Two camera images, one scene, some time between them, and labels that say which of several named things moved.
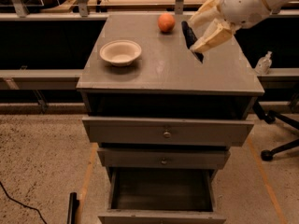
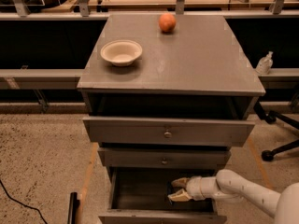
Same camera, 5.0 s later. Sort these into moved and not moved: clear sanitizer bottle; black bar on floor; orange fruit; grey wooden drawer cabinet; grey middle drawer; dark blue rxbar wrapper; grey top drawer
Moved: dark blue rxbar wrapper
Not moved: black bar on floor; grey top drawer; grey wooden drawer cabinet; grey middle drawer; orange fruit; clear sanitizer bottle
